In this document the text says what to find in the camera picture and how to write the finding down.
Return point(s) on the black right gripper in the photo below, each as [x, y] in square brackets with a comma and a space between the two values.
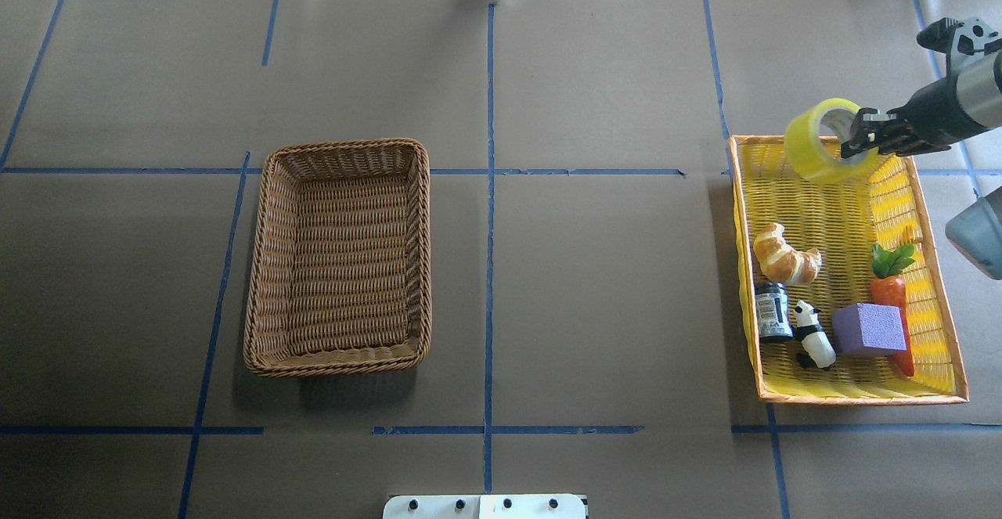
[931, 113]

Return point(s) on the yellow transparent tape roll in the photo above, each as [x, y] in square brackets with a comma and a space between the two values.
[805, 149]

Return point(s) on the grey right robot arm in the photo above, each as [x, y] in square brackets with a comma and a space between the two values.
[975, 232]

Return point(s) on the yellow woven plastic basket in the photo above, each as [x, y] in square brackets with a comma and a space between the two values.
[844, 221]

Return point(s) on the brown wicker basket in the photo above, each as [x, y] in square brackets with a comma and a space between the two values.
[340, 282]

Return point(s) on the toy croissant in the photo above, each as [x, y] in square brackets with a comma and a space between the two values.
[781, 263]

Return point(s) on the toy carrot with green leaves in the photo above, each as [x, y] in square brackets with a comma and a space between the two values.
[889, 288]

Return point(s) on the purple foam cube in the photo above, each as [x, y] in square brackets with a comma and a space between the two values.
[868, 330]

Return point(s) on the small dark labelled jar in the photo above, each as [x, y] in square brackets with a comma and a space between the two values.
[771, 307]

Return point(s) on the toy panda figure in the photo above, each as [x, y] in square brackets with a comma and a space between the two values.
[818, 351]

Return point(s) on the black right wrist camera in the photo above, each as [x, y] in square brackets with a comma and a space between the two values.
[962, 41]

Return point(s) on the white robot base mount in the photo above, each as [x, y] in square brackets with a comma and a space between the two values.
[546, 505]

